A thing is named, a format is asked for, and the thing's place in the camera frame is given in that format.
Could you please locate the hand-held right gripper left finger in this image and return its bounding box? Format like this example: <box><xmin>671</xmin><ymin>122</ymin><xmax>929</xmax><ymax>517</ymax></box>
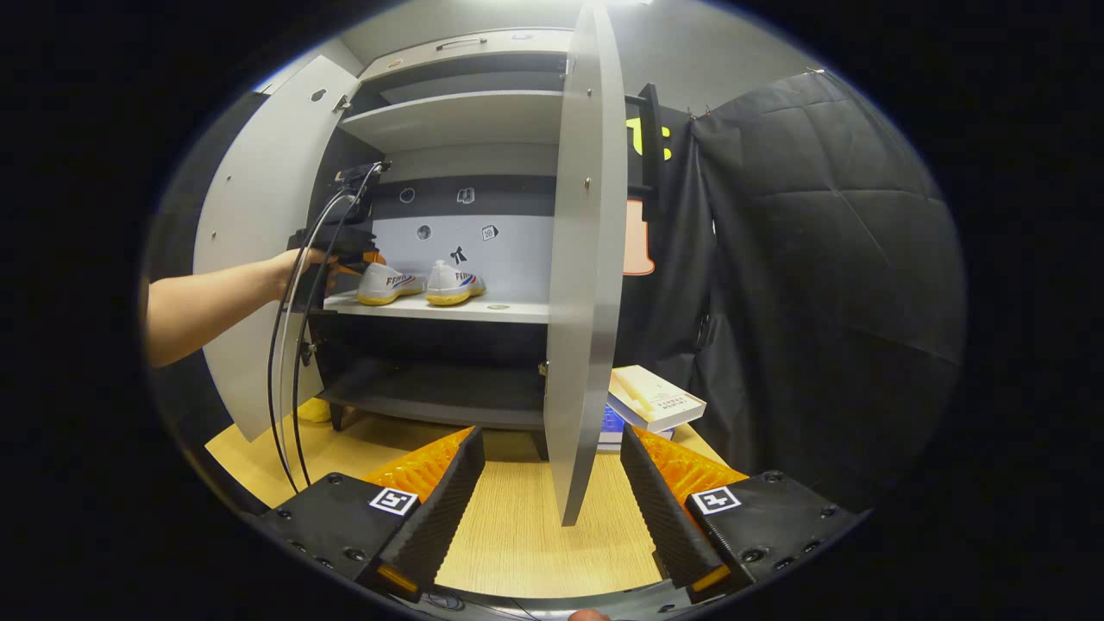
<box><xmin>259</xmin><ymin>425</ymin><xmax>486</xmax><ymax>603</ymax></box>

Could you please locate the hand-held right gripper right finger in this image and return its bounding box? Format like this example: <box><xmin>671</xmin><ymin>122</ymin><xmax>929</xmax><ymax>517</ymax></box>
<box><xmin>619</xmin><ymin>424</ymin><xmax>863</xmax><ymax>603</ymax></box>

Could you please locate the white canvas shoe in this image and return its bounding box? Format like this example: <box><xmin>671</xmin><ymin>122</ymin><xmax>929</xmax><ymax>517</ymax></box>
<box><xmin>425</xmin><ymin>260</ymin><xmax>487</xmax><ymax>307</ymax></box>
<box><xmin>356</xmin><ymin>261</ymin><xmax>427</xmax><ymax>307</ymax></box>

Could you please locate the grey shoe cabinet door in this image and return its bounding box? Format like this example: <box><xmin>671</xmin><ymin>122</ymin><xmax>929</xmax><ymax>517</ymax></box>
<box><xmin>191</xmin><ymin>56</ymin><xmax>361</xmax><ymax>442</ymax></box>
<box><xmin>542</xmin><ymin>3</ymin><xmax>629</xmax><ymax>527</ymax></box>

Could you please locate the grey shoe cabinet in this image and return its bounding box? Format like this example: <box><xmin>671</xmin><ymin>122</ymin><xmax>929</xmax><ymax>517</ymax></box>
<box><xmin>306</xmin><ymin>28</ymin><xmax>577</xmax><ymax>462</ymax></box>

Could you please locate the black cable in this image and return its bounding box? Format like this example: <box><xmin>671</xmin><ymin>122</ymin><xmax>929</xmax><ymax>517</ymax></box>
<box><xmin>292</xmin><ymin>185</ymin><xmax>372</xmax><ymax>491</ymax></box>
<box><xmin>266</xmin><ymin>162</ymin><xmax>385</xmax><ymax>497</ymax></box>

